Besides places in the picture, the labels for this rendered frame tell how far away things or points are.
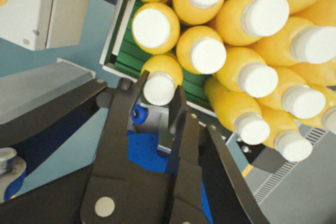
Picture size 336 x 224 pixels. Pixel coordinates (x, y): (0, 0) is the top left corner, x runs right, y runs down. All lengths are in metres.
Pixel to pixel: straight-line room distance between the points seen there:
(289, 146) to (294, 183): 2.08
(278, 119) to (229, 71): 0.12
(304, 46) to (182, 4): 0.15
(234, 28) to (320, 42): 0.09
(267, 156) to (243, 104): 0.19
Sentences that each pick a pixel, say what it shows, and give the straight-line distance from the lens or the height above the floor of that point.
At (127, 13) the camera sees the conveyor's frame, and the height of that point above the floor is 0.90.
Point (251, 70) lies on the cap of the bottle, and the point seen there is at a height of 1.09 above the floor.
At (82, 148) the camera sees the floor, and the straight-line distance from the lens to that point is 1.88.
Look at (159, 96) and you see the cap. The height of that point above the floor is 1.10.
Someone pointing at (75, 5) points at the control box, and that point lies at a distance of 0.29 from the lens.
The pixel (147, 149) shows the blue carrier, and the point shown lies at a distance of 0.34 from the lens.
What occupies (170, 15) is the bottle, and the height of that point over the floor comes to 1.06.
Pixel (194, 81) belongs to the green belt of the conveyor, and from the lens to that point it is 0.41.
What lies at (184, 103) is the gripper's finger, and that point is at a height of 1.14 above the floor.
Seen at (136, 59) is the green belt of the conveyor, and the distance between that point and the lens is 0.40.
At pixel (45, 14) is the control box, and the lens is 0.24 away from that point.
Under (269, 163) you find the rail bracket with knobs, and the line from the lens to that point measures 0.45.
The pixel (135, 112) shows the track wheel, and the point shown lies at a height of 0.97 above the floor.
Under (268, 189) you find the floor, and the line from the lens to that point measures 2.31.
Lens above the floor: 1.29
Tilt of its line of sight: 68 degrees down
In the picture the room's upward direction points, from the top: 177 degrees counter-clockwise
